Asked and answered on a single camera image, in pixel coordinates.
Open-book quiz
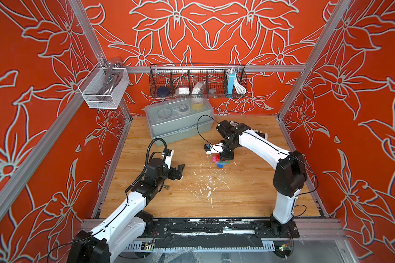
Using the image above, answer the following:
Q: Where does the white slotted cable duct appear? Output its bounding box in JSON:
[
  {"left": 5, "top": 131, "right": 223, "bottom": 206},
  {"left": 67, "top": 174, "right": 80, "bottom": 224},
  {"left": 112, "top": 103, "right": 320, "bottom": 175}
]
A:
[{"left": 124, "top": 239, "right": 275, "bottom": 253}]

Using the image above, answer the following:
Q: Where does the yellow tape roll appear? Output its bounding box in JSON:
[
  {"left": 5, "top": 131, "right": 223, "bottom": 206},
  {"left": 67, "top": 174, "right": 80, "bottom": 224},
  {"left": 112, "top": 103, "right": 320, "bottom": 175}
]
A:
[{"left": 191, "top": 98, "right": 205, "bottom": 111}]

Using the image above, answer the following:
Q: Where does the clear plastic wall bin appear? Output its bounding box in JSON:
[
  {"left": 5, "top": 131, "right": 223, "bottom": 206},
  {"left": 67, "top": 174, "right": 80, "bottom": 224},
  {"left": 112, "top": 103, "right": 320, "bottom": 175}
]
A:
[{"left": 78, "top": 63, "right": 129, "bottom": 109}]

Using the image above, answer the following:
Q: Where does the dark brown bit holder case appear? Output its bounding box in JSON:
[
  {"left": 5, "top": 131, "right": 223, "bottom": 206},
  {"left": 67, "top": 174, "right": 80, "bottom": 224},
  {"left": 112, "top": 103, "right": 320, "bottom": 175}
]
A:
[{"left": 230, "top": 121, "right": 268, "bottom": 140}]

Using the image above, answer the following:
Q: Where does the light blue box in basket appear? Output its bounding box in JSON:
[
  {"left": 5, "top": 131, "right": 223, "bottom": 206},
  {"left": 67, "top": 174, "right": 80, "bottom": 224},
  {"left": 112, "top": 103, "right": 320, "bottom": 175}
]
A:
[{"left": 226, "top": 69, "right": 235, "bottom": 98}]

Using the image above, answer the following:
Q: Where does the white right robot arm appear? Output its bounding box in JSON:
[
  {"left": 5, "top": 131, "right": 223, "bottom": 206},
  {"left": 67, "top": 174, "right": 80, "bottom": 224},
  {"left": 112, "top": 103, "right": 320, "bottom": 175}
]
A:
[{"left": 205, "top": 120, "right": 307, "bottom": 236}]

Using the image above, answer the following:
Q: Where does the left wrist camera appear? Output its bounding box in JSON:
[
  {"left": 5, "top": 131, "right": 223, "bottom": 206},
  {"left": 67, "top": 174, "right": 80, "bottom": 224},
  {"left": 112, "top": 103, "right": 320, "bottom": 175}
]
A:
[{"left": 163, "top": 149, "right": 174, "bottom": 169}]

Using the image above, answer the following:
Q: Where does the dark round tin in basket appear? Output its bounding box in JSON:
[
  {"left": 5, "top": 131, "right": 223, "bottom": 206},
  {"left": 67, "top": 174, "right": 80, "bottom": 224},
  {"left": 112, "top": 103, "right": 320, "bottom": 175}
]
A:
[{"left": 156, "top": 87, "right": 171, "bottom": 98}]

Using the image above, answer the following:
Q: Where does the grey green plastic toolbox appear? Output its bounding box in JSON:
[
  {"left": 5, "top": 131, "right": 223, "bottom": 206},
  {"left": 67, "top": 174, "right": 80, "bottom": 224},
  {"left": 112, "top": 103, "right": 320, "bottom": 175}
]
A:
[{"left": 145, "top": 98, "right": 214, "bottom": 144}]

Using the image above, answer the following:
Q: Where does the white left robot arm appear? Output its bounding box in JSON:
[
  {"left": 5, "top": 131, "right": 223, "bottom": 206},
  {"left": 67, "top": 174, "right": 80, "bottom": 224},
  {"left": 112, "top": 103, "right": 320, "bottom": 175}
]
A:
[{"left": 67, "top": 157, "right": 185, "bottom": 263}]

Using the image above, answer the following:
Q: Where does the white box in basket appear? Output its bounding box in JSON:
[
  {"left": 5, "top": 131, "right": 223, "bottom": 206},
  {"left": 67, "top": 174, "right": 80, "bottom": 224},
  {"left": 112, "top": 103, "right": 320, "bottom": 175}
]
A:
[{"left": 175, "top": 87, "right": 190, "bottom": 95}]

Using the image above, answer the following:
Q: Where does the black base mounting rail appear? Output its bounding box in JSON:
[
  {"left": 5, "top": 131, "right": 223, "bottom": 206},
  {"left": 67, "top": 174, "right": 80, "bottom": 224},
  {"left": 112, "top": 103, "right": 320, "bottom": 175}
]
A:
[{"left": 141, "top": 218, "right": 300, "bottom": 249}]

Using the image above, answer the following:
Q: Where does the green long lego brick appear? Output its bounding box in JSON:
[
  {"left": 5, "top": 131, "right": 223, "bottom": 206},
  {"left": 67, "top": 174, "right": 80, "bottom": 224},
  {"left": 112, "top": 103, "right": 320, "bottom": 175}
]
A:
[{"left": 215, "top": 161, "right": 230, "bottom": 166}]

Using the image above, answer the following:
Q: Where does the black wire wall basket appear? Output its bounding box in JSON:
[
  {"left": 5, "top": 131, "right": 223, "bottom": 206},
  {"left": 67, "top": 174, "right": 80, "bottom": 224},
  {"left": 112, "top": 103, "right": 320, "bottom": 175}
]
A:
[{"left": 149, "top": 63, "right": 248, "bottom": 99}]

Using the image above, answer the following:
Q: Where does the white cable in basket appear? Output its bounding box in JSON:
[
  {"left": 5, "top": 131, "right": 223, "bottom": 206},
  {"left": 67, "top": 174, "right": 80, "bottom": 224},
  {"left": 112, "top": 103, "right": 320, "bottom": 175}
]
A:
[{"left": 233, "top": 73, "right": 246, "bottom": 95}]

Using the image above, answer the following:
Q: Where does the metal tool in bin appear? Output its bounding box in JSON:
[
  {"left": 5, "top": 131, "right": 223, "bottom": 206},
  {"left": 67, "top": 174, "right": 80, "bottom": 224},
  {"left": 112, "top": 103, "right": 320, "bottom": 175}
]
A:
[{"left": 97, "top": 60, "right": 122, "bottom": 101}]

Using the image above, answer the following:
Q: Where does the clear bag in basket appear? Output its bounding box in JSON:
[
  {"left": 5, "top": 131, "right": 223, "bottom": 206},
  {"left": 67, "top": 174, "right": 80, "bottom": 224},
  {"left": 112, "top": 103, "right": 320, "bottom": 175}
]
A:
[{"left": 191, "top": 81, "right": 205, "bottom": 98}]

